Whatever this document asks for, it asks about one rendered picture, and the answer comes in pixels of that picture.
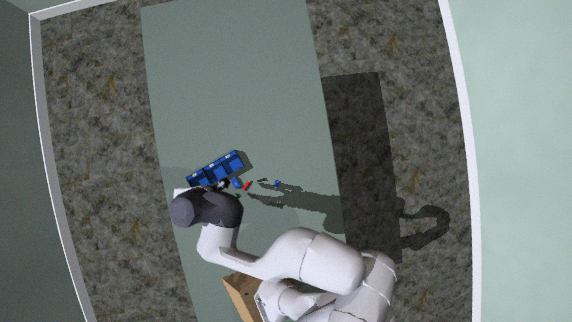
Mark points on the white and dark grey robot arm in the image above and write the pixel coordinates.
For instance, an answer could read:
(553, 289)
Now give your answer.
(301, 253)

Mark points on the blue rack of three bins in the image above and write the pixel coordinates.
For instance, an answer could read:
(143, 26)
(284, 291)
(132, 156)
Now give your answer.
(218, 170)

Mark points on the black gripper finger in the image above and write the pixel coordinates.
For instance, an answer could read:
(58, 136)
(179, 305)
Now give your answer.
(222, 183)

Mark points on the blue nine-volt battery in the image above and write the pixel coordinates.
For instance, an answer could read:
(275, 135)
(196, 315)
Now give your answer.
(235, 182)

